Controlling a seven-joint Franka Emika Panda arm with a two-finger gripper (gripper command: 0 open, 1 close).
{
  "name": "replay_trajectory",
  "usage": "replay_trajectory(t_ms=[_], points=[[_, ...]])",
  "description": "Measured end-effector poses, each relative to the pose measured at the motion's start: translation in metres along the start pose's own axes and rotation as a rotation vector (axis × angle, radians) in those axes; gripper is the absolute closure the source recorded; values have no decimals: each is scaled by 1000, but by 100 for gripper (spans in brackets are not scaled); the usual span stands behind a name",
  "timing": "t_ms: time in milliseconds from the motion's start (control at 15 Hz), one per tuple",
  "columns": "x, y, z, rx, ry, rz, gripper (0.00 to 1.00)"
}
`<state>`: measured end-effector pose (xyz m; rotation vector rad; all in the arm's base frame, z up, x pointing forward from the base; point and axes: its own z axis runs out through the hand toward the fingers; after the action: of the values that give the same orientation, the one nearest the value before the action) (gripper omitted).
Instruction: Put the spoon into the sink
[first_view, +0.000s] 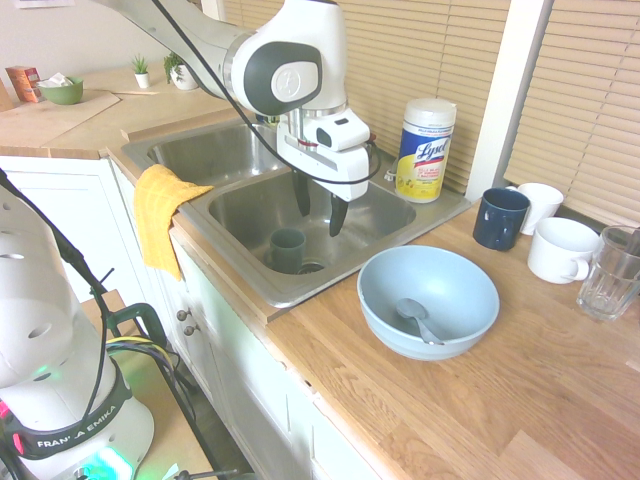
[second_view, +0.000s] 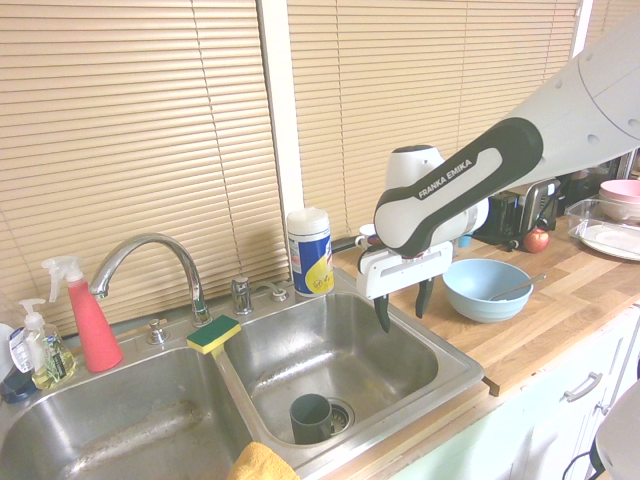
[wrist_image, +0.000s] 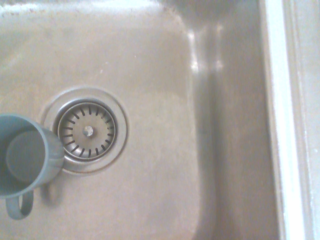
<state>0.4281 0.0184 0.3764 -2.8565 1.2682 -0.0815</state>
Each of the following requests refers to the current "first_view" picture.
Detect dark green cup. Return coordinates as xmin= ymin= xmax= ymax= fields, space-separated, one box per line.
xmin=263 ymin=227 xmax=307 ymax=275

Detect small spiky potted plant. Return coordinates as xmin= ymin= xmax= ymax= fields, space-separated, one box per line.
xmin=130 ymin=53 xmax=152 ymax=90

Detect light blue bowl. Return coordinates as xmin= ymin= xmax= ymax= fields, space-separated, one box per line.
xmin=356 ymin=244 xmax=501 ymax=362

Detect metal spoon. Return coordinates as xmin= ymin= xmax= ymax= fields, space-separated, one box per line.
xmin=396 ymin=298 xmax=446 ymax=347

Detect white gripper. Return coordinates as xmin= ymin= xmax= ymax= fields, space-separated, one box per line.
xmin=276 ymin=122 xmax=373 ymax=238

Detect yellow and black cable bundle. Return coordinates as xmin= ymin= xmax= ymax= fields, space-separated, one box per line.
xmin=103 ymin=335 xmax=197 ymax=396

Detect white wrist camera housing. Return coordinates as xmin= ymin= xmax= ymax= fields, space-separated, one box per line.
xmin=301 ymin=107 xmax=372 ymax=152

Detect wide white mug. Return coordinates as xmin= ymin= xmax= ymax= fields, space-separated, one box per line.
xmin=527 ymin=216 xmax=601 ymax=285

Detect green bowl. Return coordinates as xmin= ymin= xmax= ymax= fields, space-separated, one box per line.
xmin=38 ymin=76 xmax=85 ymax=106

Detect orange cardboard box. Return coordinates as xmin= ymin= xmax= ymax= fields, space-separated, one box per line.
xmin=4 ymin=65 xmax=47 ymax=104

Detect clear glass tumbler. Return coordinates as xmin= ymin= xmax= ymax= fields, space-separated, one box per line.
xmin=576 ymin=225 xmax=640 ymax=322

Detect navy blue mug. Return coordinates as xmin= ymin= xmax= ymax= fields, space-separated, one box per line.
xmin=472 ymin=187 xmax=531 ymax=252

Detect stainless steel double sink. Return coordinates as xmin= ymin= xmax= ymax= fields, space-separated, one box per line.
xmin=120 ymin=118 xmax=472 ymax=309

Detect black cable with connector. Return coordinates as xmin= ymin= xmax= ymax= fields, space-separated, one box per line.
xmin=0 ymin=168 xmax=236 ymax=480

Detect leafy potted plant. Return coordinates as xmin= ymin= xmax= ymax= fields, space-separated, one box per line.
xmin=163 ymin=51 xmax=200 ymax=92

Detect white kitchen cabinet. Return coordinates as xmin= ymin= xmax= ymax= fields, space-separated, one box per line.
xmin=0 ymin=154 xmax=384 ymax=480

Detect narrow beige window blinds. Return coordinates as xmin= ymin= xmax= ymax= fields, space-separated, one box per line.
xmin=503 ymin=0 xmax=640 ymax=227

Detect white window post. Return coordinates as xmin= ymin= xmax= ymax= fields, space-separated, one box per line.
xmin=464 ymin=0 xmax=555 ymax=204

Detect white crumpled tissue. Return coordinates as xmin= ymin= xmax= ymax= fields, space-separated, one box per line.
xmin=38 ymin=72 xmax=75 ymax=89

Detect yellow dish cloth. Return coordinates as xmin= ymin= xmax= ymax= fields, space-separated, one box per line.
xmin=132 ymin=163 xmax=215 ymax=283

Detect flat wooden board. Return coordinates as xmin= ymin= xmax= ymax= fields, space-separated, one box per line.
xmin=0 ymin=88 xmax=123 ymax=147

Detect tall white mug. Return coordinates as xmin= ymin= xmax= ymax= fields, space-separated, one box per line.
xmin=505 ymin=182 xmax=565 ymax=236

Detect green clamp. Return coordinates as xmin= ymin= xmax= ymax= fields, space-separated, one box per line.
xmin=102 ymin=302 xmax=172 ymax=362

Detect Lysol wipes canister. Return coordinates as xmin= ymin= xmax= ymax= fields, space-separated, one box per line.
xmin=394 ymin=97 xmax=458 ymax=204

